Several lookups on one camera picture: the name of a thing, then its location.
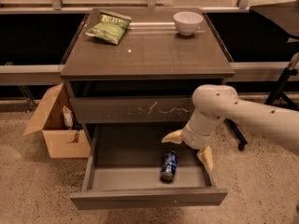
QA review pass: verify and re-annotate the closed grey top drawer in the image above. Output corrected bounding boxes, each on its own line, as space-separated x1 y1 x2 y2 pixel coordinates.
70 97 194 123

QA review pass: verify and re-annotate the green chip bag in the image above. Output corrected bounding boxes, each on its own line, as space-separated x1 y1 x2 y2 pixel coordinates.
85 10 132 45

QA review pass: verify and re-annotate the blue pepsi can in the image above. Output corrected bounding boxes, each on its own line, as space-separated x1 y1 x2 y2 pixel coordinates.
160 150 178 181

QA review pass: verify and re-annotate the white bowl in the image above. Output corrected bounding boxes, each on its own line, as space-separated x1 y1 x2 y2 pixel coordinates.
173 11 203 35

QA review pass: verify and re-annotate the grey drawer cabinet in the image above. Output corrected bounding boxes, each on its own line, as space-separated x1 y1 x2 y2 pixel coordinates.
59 7 235 211

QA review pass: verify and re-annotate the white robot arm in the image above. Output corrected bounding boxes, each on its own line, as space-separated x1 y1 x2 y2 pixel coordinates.
163 85 299 171

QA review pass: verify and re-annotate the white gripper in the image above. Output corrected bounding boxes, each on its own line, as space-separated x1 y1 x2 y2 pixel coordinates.
162 109 224 172

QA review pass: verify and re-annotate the dark side table top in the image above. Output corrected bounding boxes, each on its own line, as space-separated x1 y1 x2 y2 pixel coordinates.
249 0 299 39

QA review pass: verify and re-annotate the open cardboard box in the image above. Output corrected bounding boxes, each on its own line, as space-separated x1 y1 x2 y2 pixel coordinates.
23 84 90 158

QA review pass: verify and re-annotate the snack bag in box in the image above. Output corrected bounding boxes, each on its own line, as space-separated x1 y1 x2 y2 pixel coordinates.
63 106 74 130

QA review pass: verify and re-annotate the black wheeled stand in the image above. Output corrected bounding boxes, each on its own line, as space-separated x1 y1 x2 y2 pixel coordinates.
226 52 299 151

